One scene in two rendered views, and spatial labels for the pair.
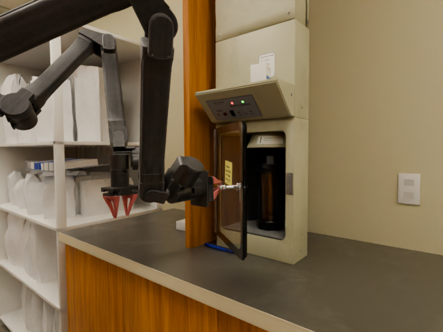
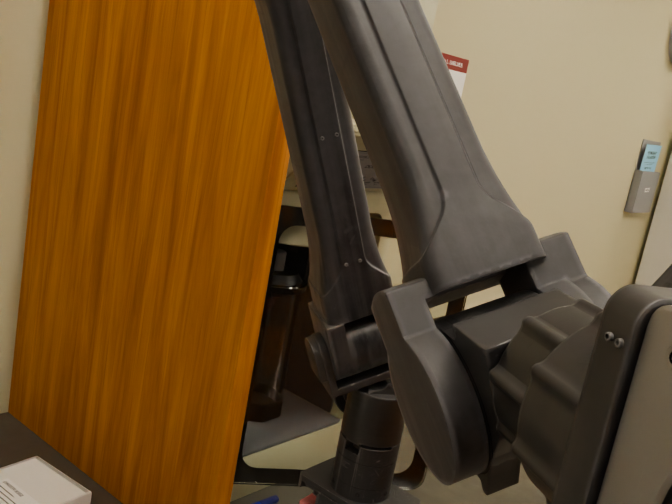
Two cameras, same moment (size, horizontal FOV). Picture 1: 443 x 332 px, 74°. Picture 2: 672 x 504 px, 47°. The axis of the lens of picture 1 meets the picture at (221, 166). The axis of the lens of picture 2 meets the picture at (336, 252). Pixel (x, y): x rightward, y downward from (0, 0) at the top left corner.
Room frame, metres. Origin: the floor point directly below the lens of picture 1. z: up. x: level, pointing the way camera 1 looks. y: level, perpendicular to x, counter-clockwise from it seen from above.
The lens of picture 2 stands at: (1.04, 0.99, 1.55)
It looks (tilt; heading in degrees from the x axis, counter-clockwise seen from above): 12 degrees down; 269
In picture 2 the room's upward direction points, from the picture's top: 11 degrees clockwise
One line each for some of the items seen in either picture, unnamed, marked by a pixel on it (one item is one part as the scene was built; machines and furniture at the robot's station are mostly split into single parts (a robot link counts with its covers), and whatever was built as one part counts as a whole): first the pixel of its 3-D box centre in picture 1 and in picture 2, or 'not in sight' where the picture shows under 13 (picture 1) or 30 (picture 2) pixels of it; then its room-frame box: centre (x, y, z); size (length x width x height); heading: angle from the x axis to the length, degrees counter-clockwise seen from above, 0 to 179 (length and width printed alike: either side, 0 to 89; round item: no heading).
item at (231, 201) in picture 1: (227, 186); (350, 357); (0.97, -0.02, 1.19); 0.30 x 0.01 x 0.40; 16
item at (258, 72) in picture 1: (260, 75); not in sight; (0.94, -0.12, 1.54); 0.05 x 0.05 x 0.06; 65
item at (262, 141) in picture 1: (270, 139); not in sight; (1.09, -0.18, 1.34); 0.18 x 0.18 x 0.05
